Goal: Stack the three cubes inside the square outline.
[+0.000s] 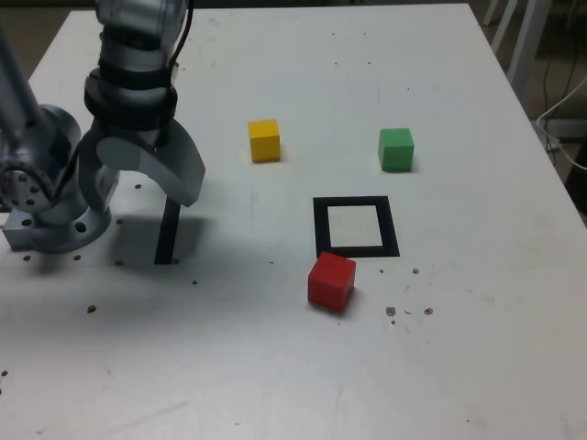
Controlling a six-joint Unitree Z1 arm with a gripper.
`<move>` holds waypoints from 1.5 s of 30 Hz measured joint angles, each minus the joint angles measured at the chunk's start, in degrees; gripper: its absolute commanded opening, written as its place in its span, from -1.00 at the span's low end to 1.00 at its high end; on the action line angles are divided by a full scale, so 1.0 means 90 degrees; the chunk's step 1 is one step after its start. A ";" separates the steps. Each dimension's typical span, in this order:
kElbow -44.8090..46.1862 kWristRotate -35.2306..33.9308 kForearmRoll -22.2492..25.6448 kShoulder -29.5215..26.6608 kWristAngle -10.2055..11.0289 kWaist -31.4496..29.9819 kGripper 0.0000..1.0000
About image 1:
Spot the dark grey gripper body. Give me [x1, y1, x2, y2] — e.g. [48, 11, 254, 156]
[87, 119, 179, 149]

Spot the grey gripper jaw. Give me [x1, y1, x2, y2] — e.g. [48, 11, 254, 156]
[77, 123, 122, 214]
[96, 124, 207, 209]

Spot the yellow cube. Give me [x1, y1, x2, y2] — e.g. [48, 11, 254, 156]
[248, 119, 282, 163]

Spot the red cube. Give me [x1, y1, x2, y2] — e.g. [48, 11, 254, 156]
[306, 250, 358, 313]

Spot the green cube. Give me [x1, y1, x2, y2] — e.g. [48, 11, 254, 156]
[378, 127, 415, 174]

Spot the black tape square outline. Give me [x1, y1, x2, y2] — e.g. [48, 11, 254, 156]
[312, 195, 402, 259]

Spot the black tape strip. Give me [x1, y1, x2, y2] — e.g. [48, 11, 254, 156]
[153, 195, 183, 266]

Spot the white furniture leg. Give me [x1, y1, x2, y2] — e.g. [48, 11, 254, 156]
[482, 0, 502, 27]
[492, 0, 520, 52]
[507, 0, 550, 93]

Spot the white cable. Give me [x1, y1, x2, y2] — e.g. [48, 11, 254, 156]
[535, 75, 587, 171]

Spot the thin black hanging cable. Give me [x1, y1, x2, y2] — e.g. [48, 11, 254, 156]
[542, 52, 580, 109]

